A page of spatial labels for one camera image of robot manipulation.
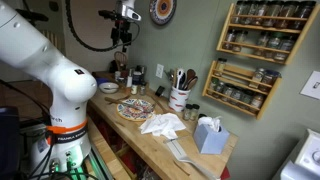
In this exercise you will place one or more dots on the glass spice jar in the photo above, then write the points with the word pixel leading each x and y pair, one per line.
pixel 247 98
pixel 287 15
pixel 260 13
pixel 230 39
pixel 272 13
pixel 240 40
pixel 257 101
pixel 238 8
pixel 261 42
pixel 275 45
pixel 213 86
pixel 269 80
pixel 303 15
pixel 228 91
pixel 236 95
pixel 220 89
pixel 248 13
pixel 258 77
pixel 220 66
pixel 286 48

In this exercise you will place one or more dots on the wooden chair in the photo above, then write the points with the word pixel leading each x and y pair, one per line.
pixel 53 38

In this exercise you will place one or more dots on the pale slotted spatula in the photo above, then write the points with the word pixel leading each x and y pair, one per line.
pixel 176 150

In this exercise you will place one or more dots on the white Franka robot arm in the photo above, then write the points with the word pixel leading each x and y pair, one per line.
pixel 66 86

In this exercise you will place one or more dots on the aluminium extrusion frame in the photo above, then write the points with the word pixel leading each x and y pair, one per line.
pixel 98 163

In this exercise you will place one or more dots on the black camera tripod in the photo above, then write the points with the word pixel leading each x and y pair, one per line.
pixel 31 15

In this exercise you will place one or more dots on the white tissue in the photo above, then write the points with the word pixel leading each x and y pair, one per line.
pixel 210 122

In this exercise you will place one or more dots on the red-lid spice bottle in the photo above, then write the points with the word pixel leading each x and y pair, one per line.
pixel 124 74

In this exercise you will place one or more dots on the white crock with red fish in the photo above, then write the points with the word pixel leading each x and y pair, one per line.
pixel 178 100

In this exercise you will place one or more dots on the white light switch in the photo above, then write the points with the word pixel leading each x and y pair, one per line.
pixel 311 85

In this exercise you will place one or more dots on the wooden wall spice rack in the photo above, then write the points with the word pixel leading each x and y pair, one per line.
pixel 266 28
pixel 238 70

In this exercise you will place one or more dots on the blue plastic bowl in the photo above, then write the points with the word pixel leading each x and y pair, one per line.
pixel 101 81

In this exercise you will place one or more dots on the flat wooden spatula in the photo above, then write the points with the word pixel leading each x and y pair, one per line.
pixel 174 78

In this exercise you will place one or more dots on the black kitchen timer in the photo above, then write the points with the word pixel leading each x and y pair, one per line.
pixel 160 90

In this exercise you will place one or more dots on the small white-lid spice bottle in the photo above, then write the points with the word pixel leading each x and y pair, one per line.
pixel 134 89

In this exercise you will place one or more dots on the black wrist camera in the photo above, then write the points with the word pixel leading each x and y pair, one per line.
pixel 106 14

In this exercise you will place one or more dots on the red hanging towel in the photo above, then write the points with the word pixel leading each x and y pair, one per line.
pixel 226 173

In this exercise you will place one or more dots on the decorative painted wall plate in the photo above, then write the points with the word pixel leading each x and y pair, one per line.
pixel 162 10

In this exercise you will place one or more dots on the black monitor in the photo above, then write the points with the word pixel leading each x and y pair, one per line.
pixel 8 140

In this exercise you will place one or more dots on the crumpled white cloth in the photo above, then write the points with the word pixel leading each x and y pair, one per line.
pixel 161 125

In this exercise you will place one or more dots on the light wooden spoon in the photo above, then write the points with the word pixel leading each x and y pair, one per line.
pixel 190 74

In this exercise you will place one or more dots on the wooden robot platform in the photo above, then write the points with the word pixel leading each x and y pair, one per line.
pixel 106 150

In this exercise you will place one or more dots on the white wall outlet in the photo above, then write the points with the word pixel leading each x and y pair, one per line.
pixel 159 70

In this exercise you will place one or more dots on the dark glass bottle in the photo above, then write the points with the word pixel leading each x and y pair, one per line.
pixel 113 66

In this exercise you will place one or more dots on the dark wooden spoon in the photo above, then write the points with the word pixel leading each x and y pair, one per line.
pixel 193 82

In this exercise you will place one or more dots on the small black-lid spice jar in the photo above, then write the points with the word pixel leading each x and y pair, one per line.
pixel 194 111
pixel 187 111
pixel 201 116

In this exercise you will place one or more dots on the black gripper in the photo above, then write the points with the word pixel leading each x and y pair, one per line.
pixel 121 31

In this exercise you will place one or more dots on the white ceramic bowl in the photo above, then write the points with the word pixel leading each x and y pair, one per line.
pixel 108 87

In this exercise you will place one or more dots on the white stove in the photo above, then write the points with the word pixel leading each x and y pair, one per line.
pixel 310 156

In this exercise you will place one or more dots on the gray spice bottle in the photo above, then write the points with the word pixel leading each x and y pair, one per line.
pixel 142 89

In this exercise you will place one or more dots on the blue tissue box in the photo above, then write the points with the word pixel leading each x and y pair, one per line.
pixel 210 141

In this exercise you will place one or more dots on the metal kitchen utensil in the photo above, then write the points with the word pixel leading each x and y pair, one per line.
pixel 169 74

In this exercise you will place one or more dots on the white shaker blue label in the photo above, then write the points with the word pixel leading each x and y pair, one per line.
pixel 129 81

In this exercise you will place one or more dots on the white slotted spoon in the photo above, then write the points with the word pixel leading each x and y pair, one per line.
pixel 180 76

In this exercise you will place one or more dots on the colourful painted ceramic plate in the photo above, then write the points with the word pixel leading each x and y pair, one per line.
pixel 140 115

